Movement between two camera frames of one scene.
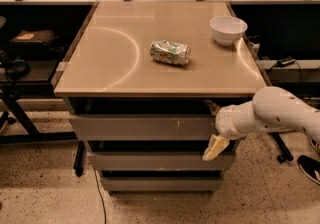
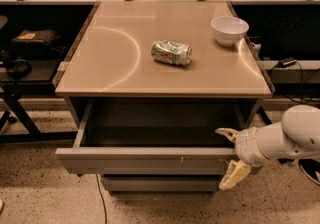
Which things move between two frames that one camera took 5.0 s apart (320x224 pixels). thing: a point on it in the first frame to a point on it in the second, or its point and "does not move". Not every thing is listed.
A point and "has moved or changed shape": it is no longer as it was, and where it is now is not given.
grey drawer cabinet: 144,81 does not move
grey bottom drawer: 162,184 does not move
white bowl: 227,29 does not move
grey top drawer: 143,127 has moved or changed shape
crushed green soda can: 170,52 does not move
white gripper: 224,121 to 246,147
